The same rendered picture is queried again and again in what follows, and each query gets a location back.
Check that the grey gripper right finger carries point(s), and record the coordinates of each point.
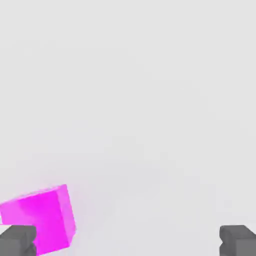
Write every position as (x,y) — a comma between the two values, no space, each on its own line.
(240,242)

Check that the small magenta cube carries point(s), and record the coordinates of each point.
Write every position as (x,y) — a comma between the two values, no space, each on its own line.
(46,216)

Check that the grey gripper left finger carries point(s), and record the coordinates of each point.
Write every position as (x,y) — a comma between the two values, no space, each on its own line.
(16,240)

